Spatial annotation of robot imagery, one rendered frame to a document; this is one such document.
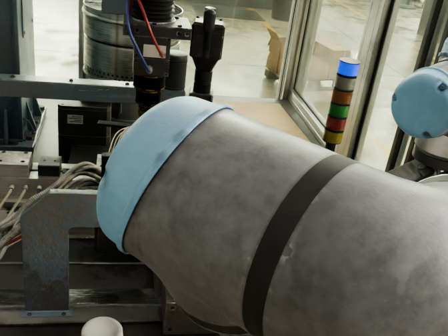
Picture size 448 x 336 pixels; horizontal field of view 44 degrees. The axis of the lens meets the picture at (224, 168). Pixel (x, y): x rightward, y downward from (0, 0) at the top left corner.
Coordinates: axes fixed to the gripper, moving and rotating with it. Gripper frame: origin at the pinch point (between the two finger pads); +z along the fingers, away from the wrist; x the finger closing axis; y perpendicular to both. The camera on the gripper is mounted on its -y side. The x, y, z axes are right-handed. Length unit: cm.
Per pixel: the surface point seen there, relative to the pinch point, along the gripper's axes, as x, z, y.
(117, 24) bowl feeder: 96, -11, -42
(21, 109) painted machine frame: 82, 11, -67
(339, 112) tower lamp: 45.8, -7.6, 6.9
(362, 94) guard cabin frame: 74, -3, 25
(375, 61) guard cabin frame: 73, -12, 26
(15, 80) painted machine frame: 54, -7, -63
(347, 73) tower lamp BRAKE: 45.9, -16.6, 6.6
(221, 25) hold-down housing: 28.9, -28.0, -25.1
